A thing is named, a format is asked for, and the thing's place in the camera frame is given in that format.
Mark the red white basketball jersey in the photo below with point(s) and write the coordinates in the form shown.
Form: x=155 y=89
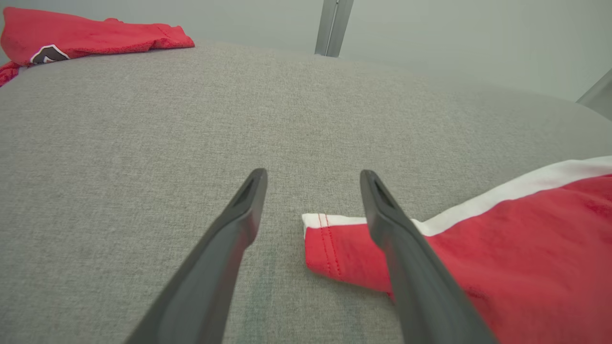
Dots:
x=95 y=36

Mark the grey fabric sofa cushion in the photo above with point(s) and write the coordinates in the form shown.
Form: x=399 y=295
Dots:
x=191 y=119

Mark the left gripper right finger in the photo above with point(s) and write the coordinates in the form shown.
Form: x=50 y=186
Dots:
x=430 y=306

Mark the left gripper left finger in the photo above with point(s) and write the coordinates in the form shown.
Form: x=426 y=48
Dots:
x=205 y=296

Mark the red shorts white trim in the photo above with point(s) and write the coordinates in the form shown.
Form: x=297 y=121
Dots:
x=526 y=267

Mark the grey double partition post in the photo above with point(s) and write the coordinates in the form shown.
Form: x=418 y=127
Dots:
x=330 y=28

